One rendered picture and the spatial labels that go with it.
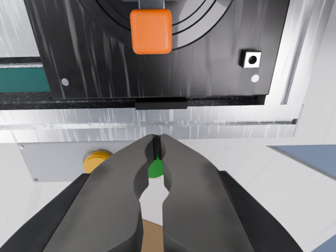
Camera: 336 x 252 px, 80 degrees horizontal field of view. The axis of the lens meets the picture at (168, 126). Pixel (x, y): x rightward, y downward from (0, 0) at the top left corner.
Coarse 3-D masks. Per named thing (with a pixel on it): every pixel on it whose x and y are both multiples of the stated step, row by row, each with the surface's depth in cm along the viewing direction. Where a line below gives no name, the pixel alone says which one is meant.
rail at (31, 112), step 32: (0, 96) 28; (32, 96) 28; (224, 96) 27; (0, 128) 25; (32, 128) 25; (64, 128) 25; (96, 128) 25; (128, 128) 25; (160, 128) 25; (192, 128) 25; (224, 128) 25; (256, 128) 25; (288, 128) 25
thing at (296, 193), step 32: (0, 160) 40; (224, 160) 40; (256, 160) 40; (288, 160) 40; (0, 192) 44; (32, 192) 44; (160, 192) 44; (256, 192) 44; (288, 192) 44; (320, 192) 45; (0, 224) 48; (160, 224) 49; (288, 224) 49; (320, 224) 50
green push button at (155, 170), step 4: (156, 160) 26; (160, 160) 26; (152, 164) 26; (156, 164) 26; (160, 164) 26; (148, 168) 27; (152, 168) 27; (156, 168) 27; (160, 168) 27; (148, 172) 27; (152, 172) 27; (156, 172) 27; (160, 172) 27; (148, 176) 27; (152, 176) 27; (156, 176) 27
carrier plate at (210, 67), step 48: (48, 0) 18; (240, 0) 18; (288, 0) 18; (48, 48) 20; (96, 48) 20; (192, 48) 20; (240, 48) 20; (96, 96) 22; (144, 96) 22; (192, 96) 22
